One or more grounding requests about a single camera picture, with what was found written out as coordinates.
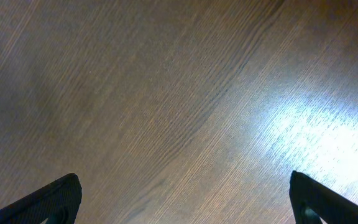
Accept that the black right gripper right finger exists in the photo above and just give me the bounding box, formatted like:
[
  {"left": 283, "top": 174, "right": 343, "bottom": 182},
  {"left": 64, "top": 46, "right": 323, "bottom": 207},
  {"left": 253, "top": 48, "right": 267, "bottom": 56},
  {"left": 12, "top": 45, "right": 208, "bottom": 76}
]
[{"left": 289, "top": 170, "right": 358, "bottom": 223}]

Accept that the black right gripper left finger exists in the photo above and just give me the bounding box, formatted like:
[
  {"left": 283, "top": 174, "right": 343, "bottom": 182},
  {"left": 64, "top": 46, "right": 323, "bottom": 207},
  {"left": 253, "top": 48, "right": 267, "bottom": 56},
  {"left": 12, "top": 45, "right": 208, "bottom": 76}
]
[{"left": 0, "top": 173, "right": 82, "bottom": 224}]

